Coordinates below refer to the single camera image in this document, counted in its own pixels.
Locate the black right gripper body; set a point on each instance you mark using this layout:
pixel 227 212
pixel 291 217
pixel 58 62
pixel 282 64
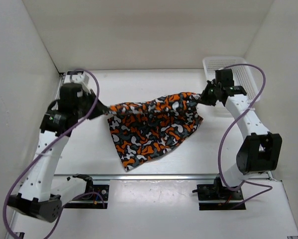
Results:
pixel 209 96

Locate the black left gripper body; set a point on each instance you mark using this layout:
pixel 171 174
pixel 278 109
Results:
pixel 84 108

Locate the orange camouflage shorts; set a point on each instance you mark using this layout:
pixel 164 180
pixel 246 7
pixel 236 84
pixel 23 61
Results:
pixel 145 131

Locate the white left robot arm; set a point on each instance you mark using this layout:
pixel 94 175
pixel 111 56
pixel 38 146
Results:
pixel 36 197

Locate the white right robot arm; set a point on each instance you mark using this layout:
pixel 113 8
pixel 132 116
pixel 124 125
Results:
pixel 260 150

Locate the white perforated plastic basket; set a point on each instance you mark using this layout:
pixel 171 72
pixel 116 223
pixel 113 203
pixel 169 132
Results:
pixel 242 75

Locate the left aluminium frame rail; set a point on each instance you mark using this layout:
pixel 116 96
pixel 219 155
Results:
pixel 60 83

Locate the aluminium frame rail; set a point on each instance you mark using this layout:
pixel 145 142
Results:
pixel 270 176
pixel 60 83

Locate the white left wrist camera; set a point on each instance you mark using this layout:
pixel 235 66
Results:
pixel 78 77

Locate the front aluminium rail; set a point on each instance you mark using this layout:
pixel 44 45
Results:
pixel 154 177

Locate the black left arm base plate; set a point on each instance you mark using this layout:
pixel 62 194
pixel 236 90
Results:
pixel 92 201

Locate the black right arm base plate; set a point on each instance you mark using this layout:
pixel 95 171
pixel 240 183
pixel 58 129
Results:
pixel 218 198

